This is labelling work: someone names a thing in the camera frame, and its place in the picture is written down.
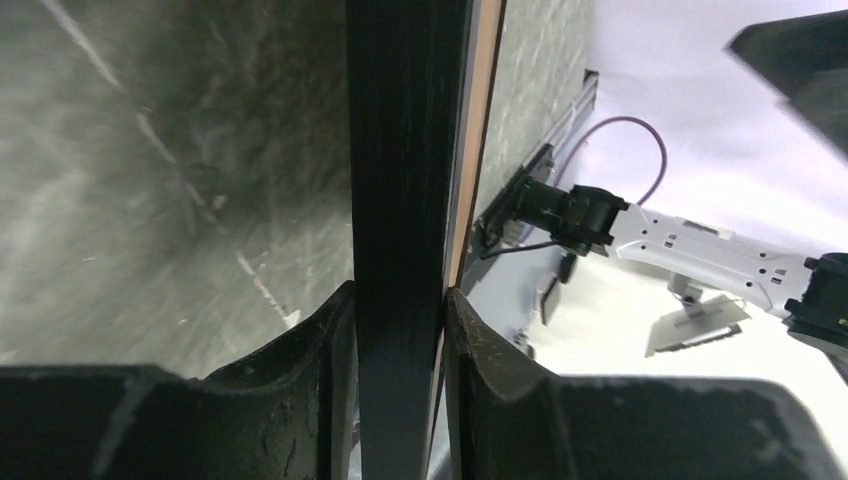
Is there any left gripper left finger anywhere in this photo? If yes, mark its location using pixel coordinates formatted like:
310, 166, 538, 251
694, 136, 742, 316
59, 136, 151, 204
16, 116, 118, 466
1, 282, 356, 479

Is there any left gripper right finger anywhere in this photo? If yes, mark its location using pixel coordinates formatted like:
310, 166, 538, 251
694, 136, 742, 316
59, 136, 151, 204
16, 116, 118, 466
445, 289, 845, 479

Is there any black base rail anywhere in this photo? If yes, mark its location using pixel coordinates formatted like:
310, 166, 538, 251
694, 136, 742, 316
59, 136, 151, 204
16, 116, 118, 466
460, 70, 599, 294

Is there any brown backing board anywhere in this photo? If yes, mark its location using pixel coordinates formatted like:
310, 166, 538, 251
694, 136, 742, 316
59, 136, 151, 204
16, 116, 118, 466
427, 0, 508, 465

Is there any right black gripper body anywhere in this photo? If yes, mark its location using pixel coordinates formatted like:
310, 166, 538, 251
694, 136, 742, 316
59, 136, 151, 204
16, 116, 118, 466
728, 10, 847, 155

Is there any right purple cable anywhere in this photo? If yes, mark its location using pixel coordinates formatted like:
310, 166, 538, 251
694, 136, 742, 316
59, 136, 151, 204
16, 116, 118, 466
513, 115, 669, 246

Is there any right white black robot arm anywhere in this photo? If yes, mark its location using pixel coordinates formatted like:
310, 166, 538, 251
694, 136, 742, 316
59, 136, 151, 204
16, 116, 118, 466
510, 11, 847, 372

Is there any black picture frame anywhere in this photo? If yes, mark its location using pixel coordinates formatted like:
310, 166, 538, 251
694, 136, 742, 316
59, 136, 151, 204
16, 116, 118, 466
346, 1, 476, 479

